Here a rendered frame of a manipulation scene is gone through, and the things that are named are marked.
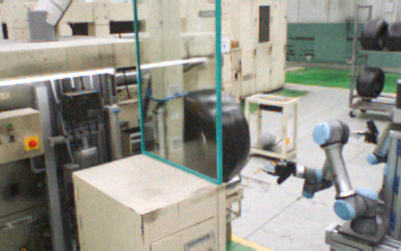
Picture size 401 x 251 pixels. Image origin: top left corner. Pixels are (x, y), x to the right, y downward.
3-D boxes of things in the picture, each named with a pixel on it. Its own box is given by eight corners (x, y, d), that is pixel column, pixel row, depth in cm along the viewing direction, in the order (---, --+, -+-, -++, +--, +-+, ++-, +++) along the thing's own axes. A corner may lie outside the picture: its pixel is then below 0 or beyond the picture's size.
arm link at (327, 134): (370, 214, 234) (341, 117, 240) (352, 222, 226) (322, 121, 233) (353, 215, 244) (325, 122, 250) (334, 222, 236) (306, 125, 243)
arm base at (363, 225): (381, 226, 248) (383, 210, 245) (372, 237, 237) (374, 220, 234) (355, 219, 257) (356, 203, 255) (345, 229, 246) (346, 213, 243)
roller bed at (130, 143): (132, 180, 275) (129, 134, 267) (120, 174, 286) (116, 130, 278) (158, 172, 287) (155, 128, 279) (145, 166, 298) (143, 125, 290)
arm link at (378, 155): (404, 108, 259) (373, 169, 287) (417, 106, 263) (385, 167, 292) (390, 98, 267) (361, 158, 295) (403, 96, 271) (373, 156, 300)
